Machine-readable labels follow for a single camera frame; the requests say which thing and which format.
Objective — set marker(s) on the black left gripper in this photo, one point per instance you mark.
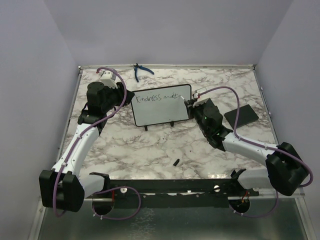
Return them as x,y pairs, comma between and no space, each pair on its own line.
120,91

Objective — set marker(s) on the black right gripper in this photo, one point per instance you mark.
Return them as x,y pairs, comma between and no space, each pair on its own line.
191,109

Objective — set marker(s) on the black framed whiteboard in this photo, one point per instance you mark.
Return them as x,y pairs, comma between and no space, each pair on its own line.
160,105

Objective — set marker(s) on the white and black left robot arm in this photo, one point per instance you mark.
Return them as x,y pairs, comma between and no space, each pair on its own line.
60,187

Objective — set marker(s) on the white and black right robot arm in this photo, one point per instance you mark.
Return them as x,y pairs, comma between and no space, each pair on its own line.
283,169

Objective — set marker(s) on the black marker cap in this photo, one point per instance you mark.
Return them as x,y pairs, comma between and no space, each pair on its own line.
176,162

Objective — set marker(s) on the black flat pad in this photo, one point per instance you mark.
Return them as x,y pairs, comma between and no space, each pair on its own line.
246,116

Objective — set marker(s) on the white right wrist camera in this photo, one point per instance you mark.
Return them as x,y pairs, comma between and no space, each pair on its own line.
199,99

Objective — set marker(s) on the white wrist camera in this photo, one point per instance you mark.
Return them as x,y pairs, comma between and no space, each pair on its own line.
199,99
108,79

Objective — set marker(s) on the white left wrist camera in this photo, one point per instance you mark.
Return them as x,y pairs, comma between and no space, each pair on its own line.
108,79

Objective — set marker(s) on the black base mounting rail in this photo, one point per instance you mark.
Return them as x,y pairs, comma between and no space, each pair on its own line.
171,193

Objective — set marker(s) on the aluminium frame profile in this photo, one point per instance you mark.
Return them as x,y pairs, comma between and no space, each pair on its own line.
289,221

